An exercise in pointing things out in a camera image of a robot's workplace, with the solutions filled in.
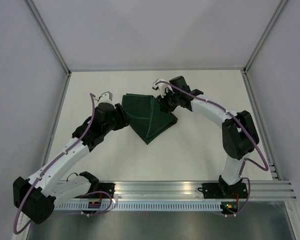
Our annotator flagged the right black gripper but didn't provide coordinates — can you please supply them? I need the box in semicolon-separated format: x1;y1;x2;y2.
156;88;180;115

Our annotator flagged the dark green cloth napkin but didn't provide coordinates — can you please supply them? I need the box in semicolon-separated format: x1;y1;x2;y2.
121;93;178;145

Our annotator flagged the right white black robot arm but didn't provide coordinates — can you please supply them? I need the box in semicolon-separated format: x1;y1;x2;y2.
152;76;260;198

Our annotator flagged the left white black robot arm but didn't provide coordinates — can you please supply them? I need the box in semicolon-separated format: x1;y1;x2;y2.
12;102;130;224

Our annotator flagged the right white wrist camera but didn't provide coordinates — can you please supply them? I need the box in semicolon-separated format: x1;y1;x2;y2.
152;78;172;98

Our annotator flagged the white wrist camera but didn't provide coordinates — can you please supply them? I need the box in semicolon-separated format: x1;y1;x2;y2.
94;91;113;104
152;78;172;98

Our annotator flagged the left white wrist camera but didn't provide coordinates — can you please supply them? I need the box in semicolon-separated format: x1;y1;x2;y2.
94;91;113;104

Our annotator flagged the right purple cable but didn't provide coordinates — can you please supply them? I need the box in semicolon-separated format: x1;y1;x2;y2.
154;79;270;218

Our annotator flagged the purple cable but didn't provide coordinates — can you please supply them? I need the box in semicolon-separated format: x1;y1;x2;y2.
13;92;113;235
154;79;270;218

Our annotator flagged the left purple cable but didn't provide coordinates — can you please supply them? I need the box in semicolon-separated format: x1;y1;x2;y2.
13;92;113;235

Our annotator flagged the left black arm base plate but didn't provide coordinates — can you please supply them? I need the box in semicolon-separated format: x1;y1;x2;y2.
88;182;115;199

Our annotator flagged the aluminium mounting rail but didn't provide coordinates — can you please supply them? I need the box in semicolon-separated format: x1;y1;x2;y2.
57;180;298;202

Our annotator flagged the white slotted cable duct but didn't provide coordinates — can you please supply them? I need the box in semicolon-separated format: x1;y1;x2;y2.
55;200;222;212

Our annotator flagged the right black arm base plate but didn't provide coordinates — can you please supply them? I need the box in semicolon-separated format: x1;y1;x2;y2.
201;182;248;200

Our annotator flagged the right aluminium frame post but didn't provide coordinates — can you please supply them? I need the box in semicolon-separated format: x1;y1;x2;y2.
241;0;290;75

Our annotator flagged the aluminium frame post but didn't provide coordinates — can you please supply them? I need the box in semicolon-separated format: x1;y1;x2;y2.
24;0;71;77
241;0;290;75

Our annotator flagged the left aluminium frame post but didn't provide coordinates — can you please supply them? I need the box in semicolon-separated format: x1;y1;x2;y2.
24;0;71;77

